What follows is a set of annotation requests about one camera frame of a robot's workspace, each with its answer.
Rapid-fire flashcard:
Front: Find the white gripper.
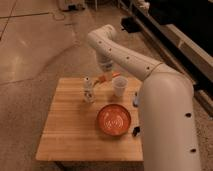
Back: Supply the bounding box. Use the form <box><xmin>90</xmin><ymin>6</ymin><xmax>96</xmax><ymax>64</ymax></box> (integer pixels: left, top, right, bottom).
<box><xmin>97</xmin><ymin>54</ymin><xmax>113</xmax><ymax>80</ymax></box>

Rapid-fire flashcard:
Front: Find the long bench rail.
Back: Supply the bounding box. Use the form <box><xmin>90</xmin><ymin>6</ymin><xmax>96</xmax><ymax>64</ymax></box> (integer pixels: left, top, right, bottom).
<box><xmin>118</xmin><ymin>0</ymin><xmax>213</xmax><ymax>117</ymax></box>

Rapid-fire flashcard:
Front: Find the orange plate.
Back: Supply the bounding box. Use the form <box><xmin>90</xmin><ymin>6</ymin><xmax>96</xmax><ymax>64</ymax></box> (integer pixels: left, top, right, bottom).
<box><xmin>96</xmin><ymin>104</ymin><xmax>131</xmax><ymax>136</ymax></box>

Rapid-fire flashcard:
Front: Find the white ceramic cup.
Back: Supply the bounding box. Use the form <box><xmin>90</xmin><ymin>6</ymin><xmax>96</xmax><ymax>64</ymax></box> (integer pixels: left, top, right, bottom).
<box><xmin>112</xmin><ymin>76</ymin><xmax>128</xmax><ymax>97</ymax></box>

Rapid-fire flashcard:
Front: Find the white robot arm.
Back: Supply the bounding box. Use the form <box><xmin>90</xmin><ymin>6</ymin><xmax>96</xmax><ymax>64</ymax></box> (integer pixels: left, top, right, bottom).
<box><xmin>87</xmin><ymin>24</ymin><xmax>202</xmax><ymax>171</ymax></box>

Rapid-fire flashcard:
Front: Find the blue sponge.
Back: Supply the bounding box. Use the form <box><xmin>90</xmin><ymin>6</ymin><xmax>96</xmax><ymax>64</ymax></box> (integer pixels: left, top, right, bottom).
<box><xmin>133</xmin><ymin>92</ymin><xmax>138</xmax><ymax>107</ymax></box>

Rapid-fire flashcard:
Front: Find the white device on floor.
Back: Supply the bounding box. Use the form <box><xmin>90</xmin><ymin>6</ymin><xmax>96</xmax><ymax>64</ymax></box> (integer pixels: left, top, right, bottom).
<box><xmin>58</xmin><ymin>0</ymin><xmax>85</xmax><ymax>11</ymax></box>

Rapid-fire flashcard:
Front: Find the black white eraser brush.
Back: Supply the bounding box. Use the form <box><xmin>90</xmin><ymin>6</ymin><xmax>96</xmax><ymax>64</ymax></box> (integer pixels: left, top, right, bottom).
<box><xmin>132</xmin><ymin>126</ymin><xmax>140</xmax><ymax>137</ymax></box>

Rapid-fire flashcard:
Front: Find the small white bottle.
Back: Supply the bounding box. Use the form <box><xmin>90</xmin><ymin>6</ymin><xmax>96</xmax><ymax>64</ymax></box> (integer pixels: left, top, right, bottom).
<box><xmin>83</xmin><ymin>77</ymin><xmax>94</xmax><ymax>103</ymax></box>

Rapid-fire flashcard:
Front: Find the black box on floor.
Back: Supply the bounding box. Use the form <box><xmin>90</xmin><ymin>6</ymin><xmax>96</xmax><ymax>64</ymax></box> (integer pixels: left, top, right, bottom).
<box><xmin>121</xmin><ymin>17</ymin><xmax>141</xmax><ymax>33</ymax></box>

